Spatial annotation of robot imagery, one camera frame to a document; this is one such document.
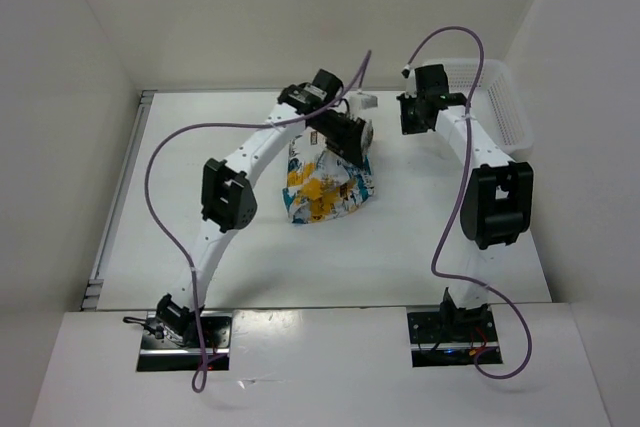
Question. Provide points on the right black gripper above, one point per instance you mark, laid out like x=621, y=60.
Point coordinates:
x=408, y=126

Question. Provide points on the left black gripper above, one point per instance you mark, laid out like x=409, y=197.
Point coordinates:
x=350, y=143

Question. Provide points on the patterned white teal yellow shorts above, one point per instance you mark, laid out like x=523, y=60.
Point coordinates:
x=321, y=186

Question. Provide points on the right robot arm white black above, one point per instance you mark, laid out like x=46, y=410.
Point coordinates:
x=493, y=203

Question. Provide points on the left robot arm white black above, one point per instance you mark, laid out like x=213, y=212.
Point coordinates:
x=228, y=202

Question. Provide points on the white plastic basket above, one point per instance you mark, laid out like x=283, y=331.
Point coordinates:
x=496, y=103

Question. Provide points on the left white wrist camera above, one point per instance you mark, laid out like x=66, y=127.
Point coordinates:
x=360, y=102

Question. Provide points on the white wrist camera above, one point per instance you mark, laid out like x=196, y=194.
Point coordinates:
x=410, y=89
x=360, y=102

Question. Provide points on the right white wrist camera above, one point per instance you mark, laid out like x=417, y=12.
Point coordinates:
x=410, y=89

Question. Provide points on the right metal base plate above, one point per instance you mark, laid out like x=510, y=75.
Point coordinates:
x=435, y=342

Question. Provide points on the metal base plate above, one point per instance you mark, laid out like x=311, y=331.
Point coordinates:
x=159, y=352
x=435, y=342

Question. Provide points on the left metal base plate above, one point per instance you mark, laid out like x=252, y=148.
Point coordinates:
x=159, y=352

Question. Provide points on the aluminium rail frame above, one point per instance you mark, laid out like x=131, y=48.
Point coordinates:
x=93, y=288

